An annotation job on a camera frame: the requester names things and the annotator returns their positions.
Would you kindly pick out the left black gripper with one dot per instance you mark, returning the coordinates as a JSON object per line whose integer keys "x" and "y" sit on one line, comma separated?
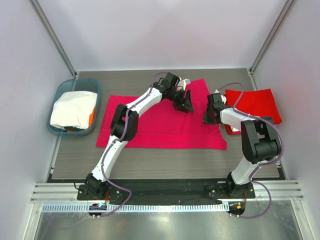
{"x": 184, "y": 105}

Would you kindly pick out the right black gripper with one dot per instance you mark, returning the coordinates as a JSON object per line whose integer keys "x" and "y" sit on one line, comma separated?
{"x": 212, "y": 111}

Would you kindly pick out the pink t shirt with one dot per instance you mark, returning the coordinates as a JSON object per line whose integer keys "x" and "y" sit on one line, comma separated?
{"x": 163, "y": 127}

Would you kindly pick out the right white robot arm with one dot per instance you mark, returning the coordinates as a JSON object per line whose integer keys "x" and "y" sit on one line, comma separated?
{"x": 260, "y": 142}

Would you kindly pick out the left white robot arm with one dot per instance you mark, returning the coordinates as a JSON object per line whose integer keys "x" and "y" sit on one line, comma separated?
{"x": 124, "y": 127}

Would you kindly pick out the red folded t shirt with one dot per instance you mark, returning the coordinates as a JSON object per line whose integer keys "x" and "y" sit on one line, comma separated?
{"x": 259, "y": 103}

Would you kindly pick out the orange t shirt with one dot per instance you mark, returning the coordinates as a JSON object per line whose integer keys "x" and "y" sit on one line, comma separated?
{"x": 71, "y": 129}

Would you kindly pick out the teal plastic basket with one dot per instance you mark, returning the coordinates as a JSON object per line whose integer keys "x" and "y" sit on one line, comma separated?
{"x": 84, "y": 84}

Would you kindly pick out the white crumpled t shirt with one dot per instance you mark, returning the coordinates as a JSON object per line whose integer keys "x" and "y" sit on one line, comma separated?
{"x": 73, "y": 109}

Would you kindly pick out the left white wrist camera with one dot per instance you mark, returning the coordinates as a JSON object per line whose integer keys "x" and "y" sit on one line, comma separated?
{"x": 181, "y": 86}

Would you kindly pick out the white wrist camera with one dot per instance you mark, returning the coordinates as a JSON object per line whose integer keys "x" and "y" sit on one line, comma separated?
{"x": 181, "y": 86}
{"x": 223, "y": 97}

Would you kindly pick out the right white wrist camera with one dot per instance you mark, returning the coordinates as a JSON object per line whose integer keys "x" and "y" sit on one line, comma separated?
{"x": 223, "y": 97}

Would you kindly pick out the aluminium rail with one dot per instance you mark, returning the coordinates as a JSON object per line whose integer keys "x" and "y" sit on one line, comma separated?
{"x": 280, "y": 190}

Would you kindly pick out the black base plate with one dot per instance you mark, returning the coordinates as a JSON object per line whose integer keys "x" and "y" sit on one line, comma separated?
{"x": 164, "y": 192}

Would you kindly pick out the white slotted cable duct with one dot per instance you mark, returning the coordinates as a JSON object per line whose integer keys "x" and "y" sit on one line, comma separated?
{"x": 106, "y": 208}

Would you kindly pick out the right aluminium frame post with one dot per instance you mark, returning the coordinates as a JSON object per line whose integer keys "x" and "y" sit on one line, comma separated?
{"x": 280, "y": 19}

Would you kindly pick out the aluminium frame post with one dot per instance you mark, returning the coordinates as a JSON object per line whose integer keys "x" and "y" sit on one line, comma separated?
{"x": 51, "y": 33}
{"x": 280, "y": 19}

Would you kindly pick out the left aluminium frame post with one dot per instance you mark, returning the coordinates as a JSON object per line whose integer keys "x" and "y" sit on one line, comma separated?
{"x": 51, "y": 33}

